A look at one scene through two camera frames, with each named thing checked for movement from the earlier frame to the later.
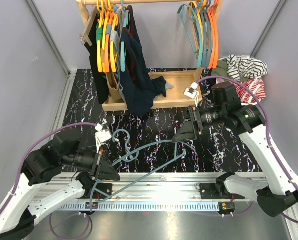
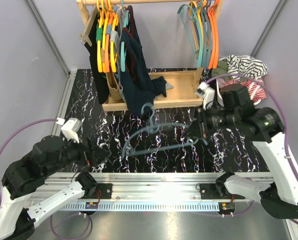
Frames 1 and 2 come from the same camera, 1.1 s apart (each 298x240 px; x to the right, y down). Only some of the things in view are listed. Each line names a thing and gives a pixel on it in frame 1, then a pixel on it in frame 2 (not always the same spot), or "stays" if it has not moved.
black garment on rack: x=100 y=78 stays
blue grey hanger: x=176 y=155 → x=155 y=129
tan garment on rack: x=114 y=95 stays
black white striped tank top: x=246 y=66 stays
